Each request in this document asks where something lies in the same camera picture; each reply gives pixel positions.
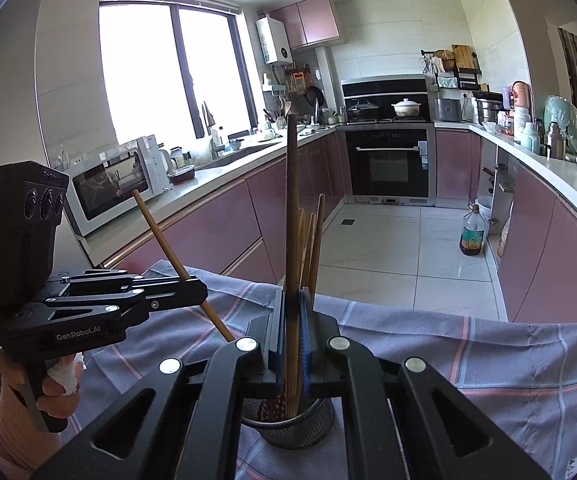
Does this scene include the silver rice cooker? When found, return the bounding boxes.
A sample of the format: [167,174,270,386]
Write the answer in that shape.
[435,97,463,123]

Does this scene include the black range hood stove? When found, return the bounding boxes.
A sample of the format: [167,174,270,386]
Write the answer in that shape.
[341,77,429,123]

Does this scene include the white casserole pot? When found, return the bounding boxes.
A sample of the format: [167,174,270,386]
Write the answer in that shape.
[391,98,423,118]

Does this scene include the white wall water heater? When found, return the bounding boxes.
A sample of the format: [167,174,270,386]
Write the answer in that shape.
[256,16,292,66]

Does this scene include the dark red bowl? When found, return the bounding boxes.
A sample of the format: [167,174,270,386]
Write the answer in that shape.
[167,165,196,185]

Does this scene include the black pot with glass lid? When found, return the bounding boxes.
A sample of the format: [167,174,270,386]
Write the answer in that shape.
[346,98,382,122]

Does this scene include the person's left forearm pink sleeve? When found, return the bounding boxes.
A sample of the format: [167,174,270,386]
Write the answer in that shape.
[0,395,64,472]

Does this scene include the black mesh utensil holder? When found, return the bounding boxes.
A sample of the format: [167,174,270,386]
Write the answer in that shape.
[241,395,337,450]

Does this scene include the pink curved base cabinets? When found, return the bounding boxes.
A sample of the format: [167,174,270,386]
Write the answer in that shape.
[496,160,577,326]

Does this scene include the wooden cutting board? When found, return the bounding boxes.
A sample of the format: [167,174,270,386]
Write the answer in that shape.
[451,44,477,71]

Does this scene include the black wall storage rack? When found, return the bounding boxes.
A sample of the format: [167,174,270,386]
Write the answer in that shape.
[421,45,482,90]

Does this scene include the large kitchen window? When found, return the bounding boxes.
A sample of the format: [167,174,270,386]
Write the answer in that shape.
[99,2,259,146]

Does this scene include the cooking oil bottle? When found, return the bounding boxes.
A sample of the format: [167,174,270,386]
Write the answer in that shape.
[459,203,488,257]

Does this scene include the person's left hand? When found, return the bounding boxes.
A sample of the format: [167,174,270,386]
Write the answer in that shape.
[0,347,84,428]

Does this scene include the steel cooking pot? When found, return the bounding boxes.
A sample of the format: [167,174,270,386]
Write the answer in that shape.
[473,91,504,123]

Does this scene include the pink base cabinet beside oven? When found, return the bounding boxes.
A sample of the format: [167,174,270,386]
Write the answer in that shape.
[435,128,482,201]

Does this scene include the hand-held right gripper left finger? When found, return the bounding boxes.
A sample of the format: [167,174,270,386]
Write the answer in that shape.
[33,287,289,480]

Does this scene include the black built-in oven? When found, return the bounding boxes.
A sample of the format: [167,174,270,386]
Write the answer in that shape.
[343,127,437,207]

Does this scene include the bunch of wooden chopsticks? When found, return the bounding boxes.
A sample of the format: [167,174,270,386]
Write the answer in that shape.
[256,194,325,418]

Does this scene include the pink base cabinets below sink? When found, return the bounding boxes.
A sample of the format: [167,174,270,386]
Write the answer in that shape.
[101,130,344,286]

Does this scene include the grey checked tablecloth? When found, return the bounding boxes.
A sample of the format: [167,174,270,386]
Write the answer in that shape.
[76,259,577,480]

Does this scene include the pink wall cabinets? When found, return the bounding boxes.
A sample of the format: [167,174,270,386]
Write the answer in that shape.
[268,0,342,51]

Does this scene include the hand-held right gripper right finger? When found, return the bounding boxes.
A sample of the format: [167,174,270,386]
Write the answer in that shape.
[299,287,552,480]

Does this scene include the steel thermos flask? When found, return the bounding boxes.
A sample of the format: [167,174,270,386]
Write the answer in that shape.
[546,121,567,158]

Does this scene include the pink kettle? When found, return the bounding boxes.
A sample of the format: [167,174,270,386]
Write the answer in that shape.
[511,81,534,111]

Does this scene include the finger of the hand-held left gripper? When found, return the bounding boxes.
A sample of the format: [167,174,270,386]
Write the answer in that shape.
[51,269,144,288]
[43,277,209,315]

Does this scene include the kitchen sink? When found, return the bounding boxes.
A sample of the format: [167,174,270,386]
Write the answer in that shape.
[198,141,279,171]

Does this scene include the single wooden chopstick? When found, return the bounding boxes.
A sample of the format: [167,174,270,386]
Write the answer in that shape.
[132,190,236,342]
[283,113,302,418]

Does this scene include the white microwave oven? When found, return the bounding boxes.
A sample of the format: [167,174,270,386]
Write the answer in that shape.
[63,135,172,238]

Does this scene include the green fan in plastic cover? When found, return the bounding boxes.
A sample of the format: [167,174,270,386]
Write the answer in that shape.
[543,95,577,161]

